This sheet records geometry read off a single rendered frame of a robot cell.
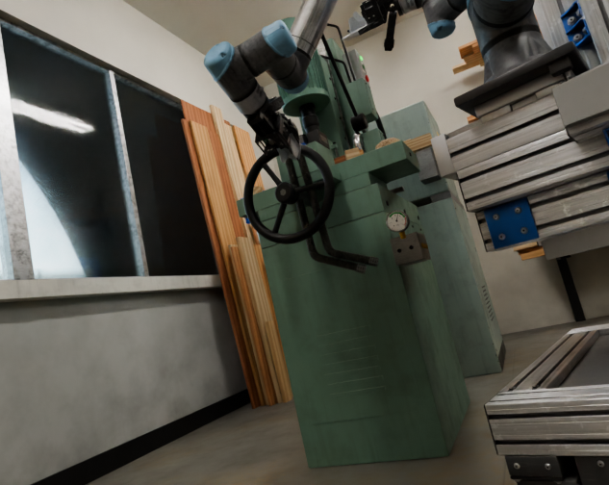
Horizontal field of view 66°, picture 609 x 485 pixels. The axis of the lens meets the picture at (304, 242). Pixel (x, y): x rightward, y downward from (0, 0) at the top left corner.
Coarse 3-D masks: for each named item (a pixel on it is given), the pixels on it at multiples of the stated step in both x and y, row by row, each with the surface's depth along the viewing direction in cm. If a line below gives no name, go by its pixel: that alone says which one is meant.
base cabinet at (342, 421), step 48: (336, 240) 145; (384, 240) 139; (288, 288) 151; (336, 288) 144; (384, 288) 138; (432, 288) 174; (288, 336) 151; (336, 336) 143; (384, 336) 137; (432, 336) 151; (336, 384) 142; (384, 384) 136; (432, 384) 133; (336, 432) 142; (384, 432) 136; (432, 432) 130
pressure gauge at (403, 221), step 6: (396, 210) 131; (390, 216) 132; (396, 216) 131; (402, 216) 130; (390, 222) 132; (396, 222) 131; (402, 222) 130; (408, 222) 131; (390, 228) 132; (396, 228) 131; (402, 228) 130; (402, 234) 132
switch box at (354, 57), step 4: (348, 52) 194; (352, 52) 193; (356, 52) 193; (344, 56) 194; (348, 56) 193; (352, 56) 193; (356, 56) 192; (344, 60) 194; (352, 60) 193; (356, 60) 192; (352, 64) 192; (356, 64) 192; (360, 64) 192; (364, 64) 200; (348, 68) 193; (352, 68) 192; (356, 68) 192; (360, 68) 191; (356, 72) 192; (360, 72) 191; (364, 72) 195; (356, 76) 192; (360, 76) 191; (364, 76) 193; (352, 80) 192; (368, 84) 198
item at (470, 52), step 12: (468, 48) 328; (468, 60) 340; (480, 60) 350; (456, 72) 366; (468, 120) 325; (528, 252) 303; (540, 252) 300; (564, 264) 333; (564, 276) 332; (576, 300) 328; (576, 312) 328
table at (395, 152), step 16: (400, 144) 138; (352, 160) 144; (368, 160) 142; (384, 160) 140; (400, 160) 138; (416, 160) 153; (320, 176) 138; (336, 176) 141; (352, 176) 144; (384, 176) 151; (400, 176) 156; (272, 192) 156; (240, 208) 161; (256, 208) 158
